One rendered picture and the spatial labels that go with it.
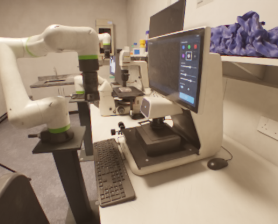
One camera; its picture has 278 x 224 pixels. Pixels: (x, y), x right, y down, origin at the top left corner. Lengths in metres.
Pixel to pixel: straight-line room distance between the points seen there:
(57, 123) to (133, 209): 0.57
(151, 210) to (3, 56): 0.98
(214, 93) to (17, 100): 0.90
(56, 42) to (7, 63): 0.39
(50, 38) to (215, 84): 0.66
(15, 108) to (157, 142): 0.67
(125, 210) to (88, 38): 0.68
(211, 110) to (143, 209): 0.49
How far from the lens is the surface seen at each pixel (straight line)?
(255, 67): 1.02
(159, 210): 0.61
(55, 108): 0.85
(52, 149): 0.89
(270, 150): 1.00
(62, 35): 0.64
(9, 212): 0.52
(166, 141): 0.65
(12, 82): 0.91
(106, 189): 0.65
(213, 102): 0.70
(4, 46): 1.02
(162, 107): 0.65
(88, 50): 0.70
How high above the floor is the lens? 1.25
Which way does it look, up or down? 21 degrees down
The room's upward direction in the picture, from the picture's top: straight up
